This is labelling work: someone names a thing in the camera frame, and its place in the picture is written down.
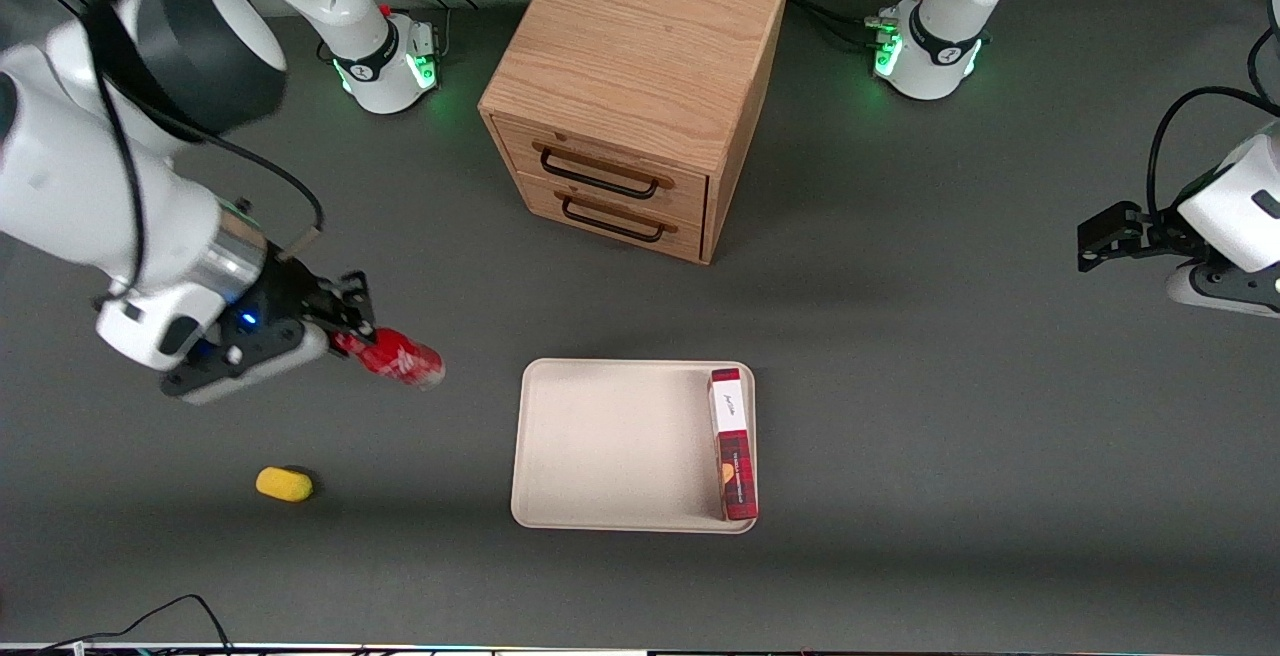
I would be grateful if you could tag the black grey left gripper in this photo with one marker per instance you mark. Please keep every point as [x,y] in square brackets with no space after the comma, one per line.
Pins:
[1158,232]

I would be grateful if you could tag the red tartan cookie box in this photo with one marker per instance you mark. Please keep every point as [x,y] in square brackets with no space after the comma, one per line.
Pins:
[733,441]

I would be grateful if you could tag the wooden drawer front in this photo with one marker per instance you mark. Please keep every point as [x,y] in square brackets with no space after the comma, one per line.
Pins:
[600,168]
[610,219]

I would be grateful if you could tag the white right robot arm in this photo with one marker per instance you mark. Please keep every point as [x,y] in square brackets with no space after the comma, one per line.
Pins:
[60,166]

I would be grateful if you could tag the beige plastic tray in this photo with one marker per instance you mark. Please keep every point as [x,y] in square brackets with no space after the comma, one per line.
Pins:
[610,446]

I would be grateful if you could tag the yellow sponge-like object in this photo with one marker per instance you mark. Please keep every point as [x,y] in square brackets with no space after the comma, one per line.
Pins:
[284,484]

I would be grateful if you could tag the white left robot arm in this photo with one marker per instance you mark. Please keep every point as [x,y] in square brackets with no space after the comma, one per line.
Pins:
[955,6]

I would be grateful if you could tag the red coke bottle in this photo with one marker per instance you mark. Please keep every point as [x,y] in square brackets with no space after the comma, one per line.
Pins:
[405,358]

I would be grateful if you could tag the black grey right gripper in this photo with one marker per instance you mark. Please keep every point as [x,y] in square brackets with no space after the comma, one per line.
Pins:
[287,298]

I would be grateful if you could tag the wooden drawer cabinet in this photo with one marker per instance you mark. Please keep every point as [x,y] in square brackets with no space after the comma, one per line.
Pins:
[640,46]

